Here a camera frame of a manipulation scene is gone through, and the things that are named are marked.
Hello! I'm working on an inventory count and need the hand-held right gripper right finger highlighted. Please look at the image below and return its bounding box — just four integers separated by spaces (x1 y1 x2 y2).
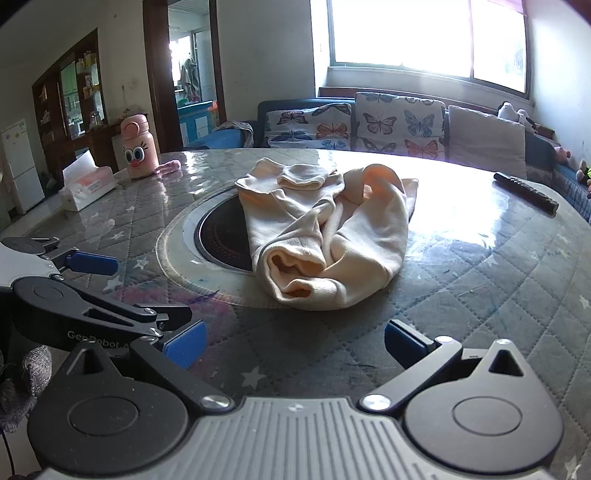
359 318 537 414

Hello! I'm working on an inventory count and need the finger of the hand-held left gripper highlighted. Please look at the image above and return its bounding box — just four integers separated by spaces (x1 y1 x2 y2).
69 282 193 343
1 236 119 278

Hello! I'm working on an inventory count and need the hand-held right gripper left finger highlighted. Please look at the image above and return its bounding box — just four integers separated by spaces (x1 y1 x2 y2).
65 320 234 414

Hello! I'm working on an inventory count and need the cream sweatshirt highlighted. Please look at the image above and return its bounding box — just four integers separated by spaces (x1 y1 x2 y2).
235 157 420 311

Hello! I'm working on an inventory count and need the person's left hand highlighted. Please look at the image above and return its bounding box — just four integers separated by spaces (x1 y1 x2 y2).
0 345 52 433

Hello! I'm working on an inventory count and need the white tissue pack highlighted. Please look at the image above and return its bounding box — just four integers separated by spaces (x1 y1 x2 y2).
58 151 117 212

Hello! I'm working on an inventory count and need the round black cooktop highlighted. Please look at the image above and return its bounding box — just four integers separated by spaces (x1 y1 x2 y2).
192 196 256 274

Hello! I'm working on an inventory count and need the white refrigerator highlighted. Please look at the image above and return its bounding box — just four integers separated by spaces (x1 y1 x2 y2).
0 119 46 216

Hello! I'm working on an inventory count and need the pink cartoon face bottle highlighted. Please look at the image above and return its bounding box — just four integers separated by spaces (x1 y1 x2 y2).
120 113 160 180

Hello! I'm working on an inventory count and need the dark wooden display cabinet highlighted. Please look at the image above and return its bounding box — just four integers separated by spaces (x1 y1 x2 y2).
31 28 123 186

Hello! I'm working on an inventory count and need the light blue cabinet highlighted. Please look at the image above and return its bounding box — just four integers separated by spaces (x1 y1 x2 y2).
177 99 221 147

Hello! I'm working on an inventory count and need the black remote control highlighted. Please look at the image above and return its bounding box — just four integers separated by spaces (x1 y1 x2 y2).
492 171 560 216

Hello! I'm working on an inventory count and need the grey cloth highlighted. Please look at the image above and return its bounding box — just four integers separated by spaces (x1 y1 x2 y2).
214 120 255 149

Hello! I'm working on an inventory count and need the butterfly print cushion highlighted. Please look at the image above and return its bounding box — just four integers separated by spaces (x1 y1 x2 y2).
263 102 354 151
353 91 448 162

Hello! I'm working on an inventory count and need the plain beige cushion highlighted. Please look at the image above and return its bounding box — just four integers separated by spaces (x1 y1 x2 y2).
446 104 528 179

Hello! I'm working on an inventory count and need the dark blue sofa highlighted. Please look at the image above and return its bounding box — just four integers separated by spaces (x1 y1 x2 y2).
180 90 591 200

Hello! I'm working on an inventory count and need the white stuffed toy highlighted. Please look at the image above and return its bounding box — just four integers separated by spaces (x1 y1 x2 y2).
497 101 537 133

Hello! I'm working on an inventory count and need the window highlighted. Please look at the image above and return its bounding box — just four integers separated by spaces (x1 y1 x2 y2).
310 0 533 99

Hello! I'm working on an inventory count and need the dark wooden door frame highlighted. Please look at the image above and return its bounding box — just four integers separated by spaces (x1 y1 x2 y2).
141 0 227 154

